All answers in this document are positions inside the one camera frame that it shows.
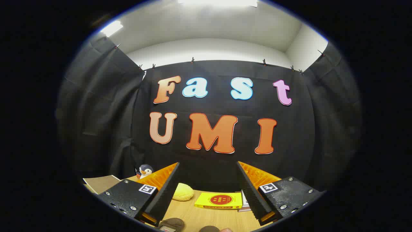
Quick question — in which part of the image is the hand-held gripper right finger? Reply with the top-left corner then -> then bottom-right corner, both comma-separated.
237,161 -> 325,226

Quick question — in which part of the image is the yellow bread-shaped plush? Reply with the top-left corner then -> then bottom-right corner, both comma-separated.
172,183 -> 194,201

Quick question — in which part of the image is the ceiling light panel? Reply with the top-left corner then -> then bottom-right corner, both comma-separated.
100,21 -> 124,37
177,0 -> 258,7

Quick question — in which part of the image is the yellow book with red circle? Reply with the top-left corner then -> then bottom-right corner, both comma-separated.
194,192 -> 243,210

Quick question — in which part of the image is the row of black clips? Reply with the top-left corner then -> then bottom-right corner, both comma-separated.
114,43 -> 325,75

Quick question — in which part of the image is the penguin plush toy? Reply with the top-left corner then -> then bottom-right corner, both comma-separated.
136,164 -> 154,179

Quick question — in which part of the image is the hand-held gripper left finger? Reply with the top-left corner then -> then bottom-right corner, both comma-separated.
98,162 -> 180,227

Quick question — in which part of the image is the beige fabric storage box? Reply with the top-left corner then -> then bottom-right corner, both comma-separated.
83,175 -> 121,195

